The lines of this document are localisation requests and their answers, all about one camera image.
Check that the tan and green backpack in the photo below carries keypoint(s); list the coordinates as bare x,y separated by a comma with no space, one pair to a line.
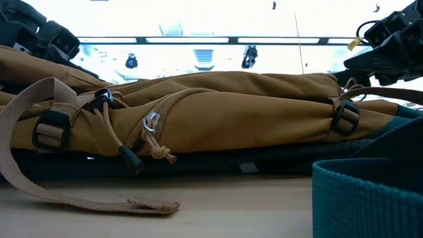
231,119

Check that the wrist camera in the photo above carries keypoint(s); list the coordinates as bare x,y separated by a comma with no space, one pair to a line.
61,38
380,33

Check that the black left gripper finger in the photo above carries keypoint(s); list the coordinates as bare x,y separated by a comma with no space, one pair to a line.
72,64

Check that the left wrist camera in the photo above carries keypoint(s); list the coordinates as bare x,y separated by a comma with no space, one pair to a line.
61,38

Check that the black ceiling camera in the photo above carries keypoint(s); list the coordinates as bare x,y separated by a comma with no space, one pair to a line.
131,61
250,56

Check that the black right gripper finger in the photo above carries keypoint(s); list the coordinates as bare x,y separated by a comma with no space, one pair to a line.
380,61
353,78

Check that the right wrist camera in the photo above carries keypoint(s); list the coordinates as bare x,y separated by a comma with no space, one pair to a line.
380,33

